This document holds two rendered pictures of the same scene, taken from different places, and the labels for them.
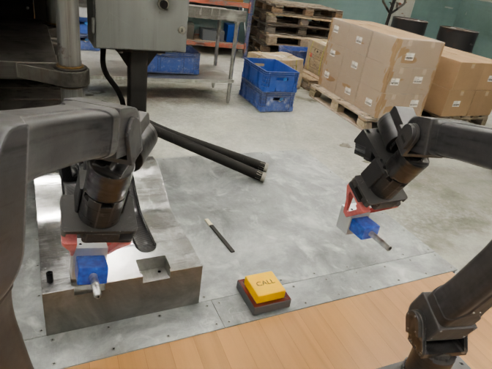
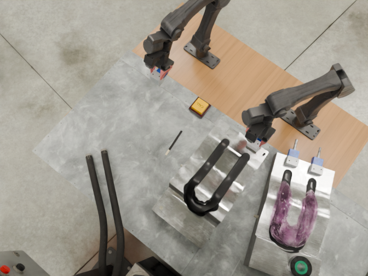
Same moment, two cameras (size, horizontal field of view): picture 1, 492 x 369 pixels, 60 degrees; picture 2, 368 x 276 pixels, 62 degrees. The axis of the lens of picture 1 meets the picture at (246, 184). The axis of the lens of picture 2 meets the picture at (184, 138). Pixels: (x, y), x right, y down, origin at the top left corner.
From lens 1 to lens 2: 134 cm
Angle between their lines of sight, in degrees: 71
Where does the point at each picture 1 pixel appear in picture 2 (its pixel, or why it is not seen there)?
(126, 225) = not seen: hidden behind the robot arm
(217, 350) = (231, 109)
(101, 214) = not seen: hidden behind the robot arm
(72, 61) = not seen: outside the picture
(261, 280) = (200, 107)
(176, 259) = (224, 128)
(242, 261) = (184, 124)
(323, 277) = (172, 93)
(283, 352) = (218, 92)
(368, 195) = (170, 62)
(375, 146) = (157, 55)
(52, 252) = (252, 167)
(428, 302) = (203, 42)
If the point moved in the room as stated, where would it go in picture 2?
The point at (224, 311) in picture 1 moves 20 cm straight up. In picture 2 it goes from (216, 116) to (220, 97)
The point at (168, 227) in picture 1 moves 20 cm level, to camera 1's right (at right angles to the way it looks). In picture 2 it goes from (207, 144) to (188, 107)
